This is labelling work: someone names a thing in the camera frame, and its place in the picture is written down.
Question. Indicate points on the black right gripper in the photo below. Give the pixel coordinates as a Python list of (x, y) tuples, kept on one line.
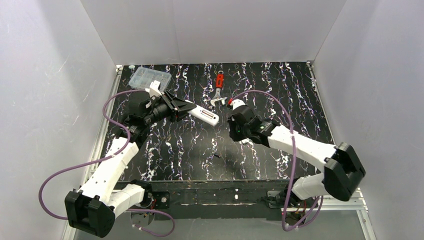
[(236, 122)]

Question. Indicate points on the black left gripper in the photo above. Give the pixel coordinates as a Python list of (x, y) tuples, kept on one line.
[(169, 106)]

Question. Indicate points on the white air conditioner remote control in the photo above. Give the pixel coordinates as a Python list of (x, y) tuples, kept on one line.
[(205, 115)]

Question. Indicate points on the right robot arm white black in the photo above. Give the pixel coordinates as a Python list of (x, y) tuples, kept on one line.
[(341, 170)]

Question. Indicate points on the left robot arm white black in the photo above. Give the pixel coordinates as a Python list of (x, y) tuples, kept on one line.
[(94, 207)]

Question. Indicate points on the clear plastic screw box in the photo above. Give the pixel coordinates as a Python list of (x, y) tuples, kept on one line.
[(143, 77)]

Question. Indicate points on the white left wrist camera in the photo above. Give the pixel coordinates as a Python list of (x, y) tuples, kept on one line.
[(154, 89)]

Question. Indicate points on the red handled adjustable wrench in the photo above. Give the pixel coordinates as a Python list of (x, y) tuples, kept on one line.
[(219, 82)]

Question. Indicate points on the aluminium table frame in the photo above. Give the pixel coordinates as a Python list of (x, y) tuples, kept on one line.
[(294, 214)]

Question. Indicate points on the black front mounting rail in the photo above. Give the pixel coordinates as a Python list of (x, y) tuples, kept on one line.
[(218, 199)]

